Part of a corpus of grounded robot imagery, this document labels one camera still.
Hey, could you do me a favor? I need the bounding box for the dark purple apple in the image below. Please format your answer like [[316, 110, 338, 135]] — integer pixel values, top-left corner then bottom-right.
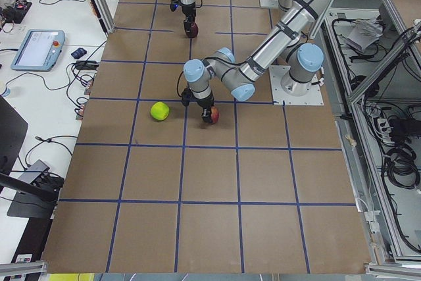
[[186, 22, 199, 38]]

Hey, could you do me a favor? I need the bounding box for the green apple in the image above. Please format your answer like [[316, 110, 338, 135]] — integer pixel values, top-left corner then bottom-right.
[[150, 101, 170, 121]]

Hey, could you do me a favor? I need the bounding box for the left teach pendant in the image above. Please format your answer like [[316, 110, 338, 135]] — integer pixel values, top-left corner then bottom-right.
[[11, 29, 66, 72]]

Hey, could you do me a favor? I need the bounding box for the red apple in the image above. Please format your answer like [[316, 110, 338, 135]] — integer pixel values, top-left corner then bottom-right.
[[209, 106, 219, 124]]

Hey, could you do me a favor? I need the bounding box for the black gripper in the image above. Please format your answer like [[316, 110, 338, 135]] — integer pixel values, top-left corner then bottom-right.
[[182, 3, 196, 35], [196, 93, 214, 123]]

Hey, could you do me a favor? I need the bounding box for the dark blue pouch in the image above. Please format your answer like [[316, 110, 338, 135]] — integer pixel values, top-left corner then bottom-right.
[[71, 47, 87, 59]]

